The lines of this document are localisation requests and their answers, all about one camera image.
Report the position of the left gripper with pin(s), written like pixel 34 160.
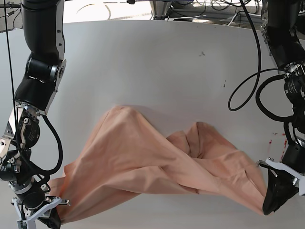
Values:
pixel 284 177

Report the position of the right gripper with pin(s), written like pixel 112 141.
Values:
pixel 35 202

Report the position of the peach pink T-shirt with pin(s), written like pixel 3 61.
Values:
pixel 126 156

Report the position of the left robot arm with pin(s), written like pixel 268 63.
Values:
pixel 280 34

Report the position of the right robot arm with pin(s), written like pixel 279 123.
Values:
pixel 43 32

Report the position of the red tape rectangle marking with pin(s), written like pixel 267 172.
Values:
pixel 277 143

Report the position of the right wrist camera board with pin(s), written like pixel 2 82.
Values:
pixel 26 224

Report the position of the grey metal centre post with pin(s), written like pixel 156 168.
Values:
pixel 160 8

